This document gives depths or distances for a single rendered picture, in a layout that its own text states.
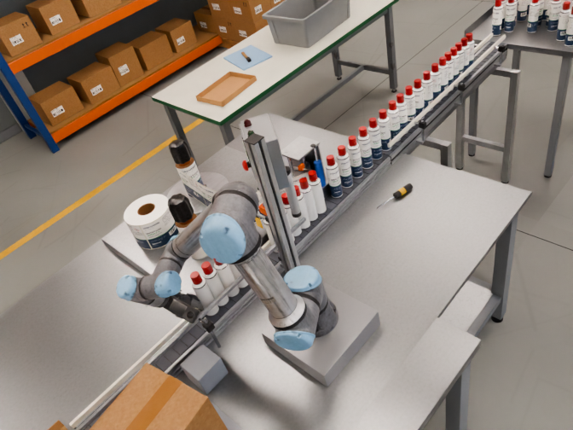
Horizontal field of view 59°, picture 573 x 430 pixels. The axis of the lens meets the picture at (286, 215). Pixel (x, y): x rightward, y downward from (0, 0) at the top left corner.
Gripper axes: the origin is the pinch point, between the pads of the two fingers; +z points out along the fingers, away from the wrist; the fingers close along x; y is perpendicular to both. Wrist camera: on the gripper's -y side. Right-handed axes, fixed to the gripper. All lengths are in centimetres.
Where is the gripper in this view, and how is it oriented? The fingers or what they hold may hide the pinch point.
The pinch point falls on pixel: (201, 310)
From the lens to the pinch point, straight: 185.1
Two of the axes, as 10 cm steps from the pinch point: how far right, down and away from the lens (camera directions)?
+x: -4.7, 8.8, -0.7
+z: 5.1, 3.3, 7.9
